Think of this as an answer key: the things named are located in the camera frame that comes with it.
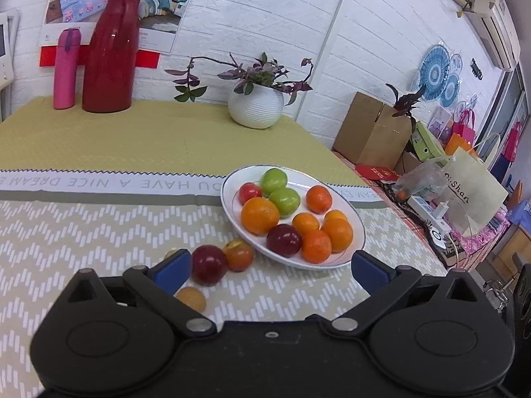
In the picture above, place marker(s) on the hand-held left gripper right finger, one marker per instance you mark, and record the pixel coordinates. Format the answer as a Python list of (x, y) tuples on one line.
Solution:
[(369, 271)]

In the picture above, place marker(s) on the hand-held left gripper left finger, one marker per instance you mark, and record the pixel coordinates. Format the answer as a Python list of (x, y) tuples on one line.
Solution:
[(174, 266)]

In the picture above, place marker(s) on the small tan fruit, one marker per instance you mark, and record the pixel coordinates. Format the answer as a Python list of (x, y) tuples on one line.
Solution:
[(191, 298), (169, 253)]

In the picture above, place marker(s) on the dark red apple back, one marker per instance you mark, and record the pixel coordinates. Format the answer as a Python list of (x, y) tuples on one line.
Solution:
[(208, 264)]

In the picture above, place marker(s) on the reddish orange fruit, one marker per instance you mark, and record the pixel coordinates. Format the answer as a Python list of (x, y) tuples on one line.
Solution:
[(239, 256)]

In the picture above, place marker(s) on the small orange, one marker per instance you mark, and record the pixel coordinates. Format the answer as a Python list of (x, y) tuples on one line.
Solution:
[(335, 214), (305, 223)]

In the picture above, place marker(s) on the dark red plum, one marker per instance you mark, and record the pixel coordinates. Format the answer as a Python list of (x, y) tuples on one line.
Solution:
[(283, 239)]

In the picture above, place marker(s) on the large orange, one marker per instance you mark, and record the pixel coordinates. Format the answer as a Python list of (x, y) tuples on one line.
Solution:
[(260, 215)]

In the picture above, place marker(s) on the small red apple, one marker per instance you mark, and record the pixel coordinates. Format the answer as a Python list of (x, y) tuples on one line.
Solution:
[(250, 192)]

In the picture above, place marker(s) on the green apple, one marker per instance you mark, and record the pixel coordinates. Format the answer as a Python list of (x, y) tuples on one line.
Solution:
[(285, 201), (273, 180)]

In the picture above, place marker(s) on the white plate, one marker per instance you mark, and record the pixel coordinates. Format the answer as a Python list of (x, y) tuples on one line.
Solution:
[(303, 178)]

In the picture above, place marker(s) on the white power strip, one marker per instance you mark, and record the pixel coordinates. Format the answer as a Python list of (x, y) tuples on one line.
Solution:
[(419, 206)]

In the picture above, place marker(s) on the white charger plug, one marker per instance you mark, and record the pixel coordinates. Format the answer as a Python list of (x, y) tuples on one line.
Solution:
[(442, 210)]

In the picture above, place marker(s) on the red envelope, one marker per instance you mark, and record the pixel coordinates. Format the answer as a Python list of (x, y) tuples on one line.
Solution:
[(377, 173)]

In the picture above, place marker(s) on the chevron patterned tablecloth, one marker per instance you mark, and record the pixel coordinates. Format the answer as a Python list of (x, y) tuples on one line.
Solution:
[(83, 224)]

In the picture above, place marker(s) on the clear plastic bag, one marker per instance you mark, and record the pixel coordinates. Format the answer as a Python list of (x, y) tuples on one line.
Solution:
[(419, 178)]

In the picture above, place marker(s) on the beige tote bag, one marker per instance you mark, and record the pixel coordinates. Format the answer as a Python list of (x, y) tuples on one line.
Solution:
[(468, 190)]

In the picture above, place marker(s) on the cardboard box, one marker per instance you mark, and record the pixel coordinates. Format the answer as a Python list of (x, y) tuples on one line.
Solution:
[(365, 132)]

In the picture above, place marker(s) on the green box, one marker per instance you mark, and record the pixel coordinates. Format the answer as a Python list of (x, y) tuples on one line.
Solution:
[(427, 143)]

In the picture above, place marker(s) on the pink gift bag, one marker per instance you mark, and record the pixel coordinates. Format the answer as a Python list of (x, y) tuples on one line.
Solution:
[(463, 128)]

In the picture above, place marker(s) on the dark purple plant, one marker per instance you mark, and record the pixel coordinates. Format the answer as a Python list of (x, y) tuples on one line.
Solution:
[(404, 101)]

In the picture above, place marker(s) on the potted plant in white pot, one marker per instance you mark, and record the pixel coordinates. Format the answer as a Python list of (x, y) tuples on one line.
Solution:
[(255, 107)]

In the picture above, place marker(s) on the medium blue paper fan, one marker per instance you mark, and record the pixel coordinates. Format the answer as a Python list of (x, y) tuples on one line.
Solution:
[(449, 90)]

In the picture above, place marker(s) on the red thermos jug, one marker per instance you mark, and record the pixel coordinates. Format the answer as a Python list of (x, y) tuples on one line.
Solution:
[(110, 70)]

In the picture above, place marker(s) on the large blue paper fan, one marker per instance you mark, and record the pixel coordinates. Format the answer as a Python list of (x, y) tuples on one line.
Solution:
[(434, 72)]

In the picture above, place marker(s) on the pink bottle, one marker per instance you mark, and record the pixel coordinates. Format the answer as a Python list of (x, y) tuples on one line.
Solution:
[(65, 74)]

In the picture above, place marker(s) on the small blue paper fan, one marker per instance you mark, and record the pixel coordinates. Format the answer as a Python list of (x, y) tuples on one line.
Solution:
[(456, 64)]

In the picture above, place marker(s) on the white appliance with screen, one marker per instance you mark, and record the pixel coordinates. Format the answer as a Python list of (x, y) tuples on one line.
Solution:
[(4, 49)]

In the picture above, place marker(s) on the white air conditioner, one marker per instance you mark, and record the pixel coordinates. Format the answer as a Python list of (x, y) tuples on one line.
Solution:
[(493, 16)]

